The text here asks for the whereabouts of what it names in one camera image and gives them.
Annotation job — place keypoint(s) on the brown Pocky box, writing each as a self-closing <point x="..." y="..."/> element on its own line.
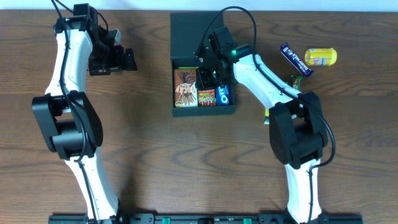
<point x="185" y="91"/>

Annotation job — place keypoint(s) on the KitKat Milo bar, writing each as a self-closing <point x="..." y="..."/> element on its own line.
<point x="295" y="82"/>

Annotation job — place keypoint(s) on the blue Oreo cookie pack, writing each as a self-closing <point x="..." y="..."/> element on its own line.
<point x="222" y="95"/>

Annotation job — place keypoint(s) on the green Pretz box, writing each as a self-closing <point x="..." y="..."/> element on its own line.
<point x="266" y="116"/>

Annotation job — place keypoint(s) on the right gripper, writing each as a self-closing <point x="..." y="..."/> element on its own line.
<point x="208" y="76"/>

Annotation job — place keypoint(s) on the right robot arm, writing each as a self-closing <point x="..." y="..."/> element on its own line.
<point x="298" y="131"/>

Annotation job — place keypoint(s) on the purple Dairy Milk bar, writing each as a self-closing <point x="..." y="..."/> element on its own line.
<point x="295" y="60"/>

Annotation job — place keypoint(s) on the Haribo sour worms bag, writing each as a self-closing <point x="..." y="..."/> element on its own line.
<point x="206" y="98"/>

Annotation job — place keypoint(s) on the yellow Mentos gum bottle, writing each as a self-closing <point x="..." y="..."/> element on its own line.
<point x="321" y="57"/>

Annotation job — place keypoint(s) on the black gift box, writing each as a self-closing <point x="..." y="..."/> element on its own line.
<point x="186" y="31"/>

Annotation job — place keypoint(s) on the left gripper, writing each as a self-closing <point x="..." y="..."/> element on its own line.
<point x="125" y="58"/>

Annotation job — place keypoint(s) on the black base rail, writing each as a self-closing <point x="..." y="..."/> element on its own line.
<point x="148" y="218"/>

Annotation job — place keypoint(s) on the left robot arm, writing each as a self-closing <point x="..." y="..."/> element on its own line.
<point x="68" y="121"/>

